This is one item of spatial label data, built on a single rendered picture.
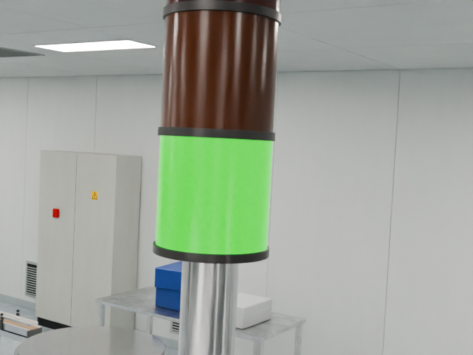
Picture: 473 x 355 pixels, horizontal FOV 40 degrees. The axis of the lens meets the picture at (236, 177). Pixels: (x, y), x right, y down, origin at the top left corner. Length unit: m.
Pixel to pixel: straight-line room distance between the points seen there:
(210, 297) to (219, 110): 0.08
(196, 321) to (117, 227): 6.90
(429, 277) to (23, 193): 5.27
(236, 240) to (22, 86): 8.69
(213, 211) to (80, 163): 7.21
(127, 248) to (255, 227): 7.08
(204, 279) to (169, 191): 0.04
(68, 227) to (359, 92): 3.59
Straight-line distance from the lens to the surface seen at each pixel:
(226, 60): 0.26
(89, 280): 7.48
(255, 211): 0.27
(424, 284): 5.89
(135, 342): 4.42
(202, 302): 0.28
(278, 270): 6.46
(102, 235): 7.27
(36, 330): 4.76
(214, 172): 0.26
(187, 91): 0.27
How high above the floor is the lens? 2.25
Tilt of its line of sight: 3 degrees down
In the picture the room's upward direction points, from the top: 3 degrees clockwise
